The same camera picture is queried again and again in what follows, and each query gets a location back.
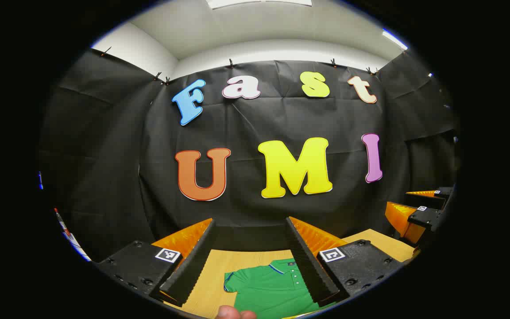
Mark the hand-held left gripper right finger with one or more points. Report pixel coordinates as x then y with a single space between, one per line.
310 266

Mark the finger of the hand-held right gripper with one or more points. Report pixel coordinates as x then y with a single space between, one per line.
423 201
423 217

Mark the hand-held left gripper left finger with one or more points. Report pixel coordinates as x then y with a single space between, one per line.
193 261

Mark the green T-shirt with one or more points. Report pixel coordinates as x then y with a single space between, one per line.
272 292

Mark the white and red object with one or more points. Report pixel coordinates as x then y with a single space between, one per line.
71 239

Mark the ceiling light strip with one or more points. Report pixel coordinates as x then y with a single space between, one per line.
394 40

